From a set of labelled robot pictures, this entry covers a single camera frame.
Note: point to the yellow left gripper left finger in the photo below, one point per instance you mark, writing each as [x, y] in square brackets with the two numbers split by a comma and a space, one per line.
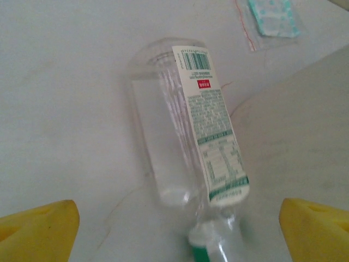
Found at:
[35, 234]

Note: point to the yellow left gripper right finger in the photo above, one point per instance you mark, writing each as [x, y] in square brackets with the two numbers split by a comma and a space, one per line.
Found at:
[316, 234]

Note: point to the clear bottle green white label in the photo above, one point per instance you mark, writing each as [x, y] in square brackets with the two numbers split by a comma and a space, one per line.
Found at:
[163, 136]

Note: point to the small clear zip bag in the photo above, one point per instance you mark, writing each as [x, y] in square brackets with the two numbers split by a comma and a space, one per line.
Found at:
[272, 19]

